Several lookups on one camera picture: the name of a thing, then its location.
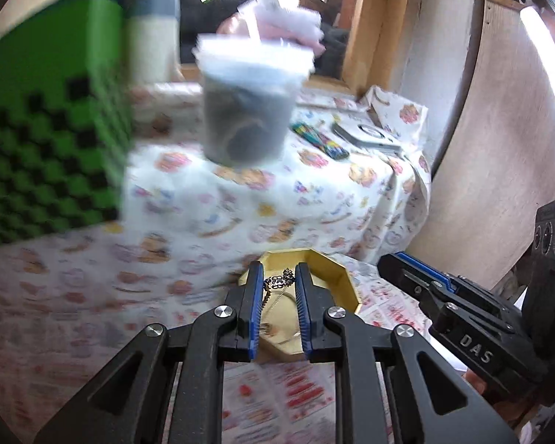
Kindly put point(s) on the pale wooden board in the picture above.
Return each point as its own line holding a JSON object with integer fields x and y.
{"x": 490, "y": 148}

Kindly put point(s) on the person's right hand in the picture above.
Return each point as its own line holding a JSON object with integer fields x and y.
{"x": 476, "y": 385}

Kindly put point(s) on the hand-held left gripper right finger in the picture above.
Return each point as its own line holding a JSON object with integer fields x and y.
{"x": 303, "y": 310}

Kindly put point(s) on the green black checkered board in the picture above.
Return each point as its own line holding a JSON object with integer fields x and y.
{"x": 41, "y": 138}

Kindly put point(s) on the silver phone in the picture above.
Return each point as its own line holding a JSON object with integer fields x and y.
{"x": 365, "y": 135}

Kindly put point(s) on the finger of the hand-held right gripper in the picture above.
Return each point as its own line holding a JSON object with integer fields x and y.
{"x": 471, "y": 293}
{"x": 462, "y": 333}

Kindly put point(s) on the striped printed cloth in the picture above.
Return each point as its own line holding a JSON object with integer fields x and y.
{"x": 150, "y": 32}

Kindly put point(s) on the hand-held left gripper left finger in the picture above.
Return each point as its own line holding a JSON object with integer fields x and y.
{"x": 256, "y": 310}

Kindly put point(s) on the bear print tablecloth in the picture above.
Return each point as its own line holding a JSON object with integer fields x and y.
{"x": 305, "y": 203}

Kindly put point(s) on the wooden window frame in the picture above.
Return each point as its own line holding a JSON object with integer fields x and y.
{"x": 367, "y": 27}

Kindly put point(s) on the clear plastic lidded container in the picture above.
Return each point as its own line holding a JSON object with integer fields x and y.
{"x": 247, "y": 115}

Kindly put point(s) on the white plastic bag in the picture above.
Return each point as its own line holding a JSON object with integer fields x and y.
{"x": 282, "y": 21}

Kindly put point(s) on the yellow octagonal box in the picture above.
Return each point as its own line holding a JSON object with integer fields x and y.
{"x": 337, "y": 286}

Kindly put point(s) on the bundle of coloured pens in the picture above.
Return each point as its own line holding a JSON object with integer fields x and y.
{"x": 319, "y": 139}

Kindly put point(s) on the strawberry print cloth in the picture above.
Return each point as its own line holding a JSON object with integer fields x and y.
{"x": 277, "y": 393}

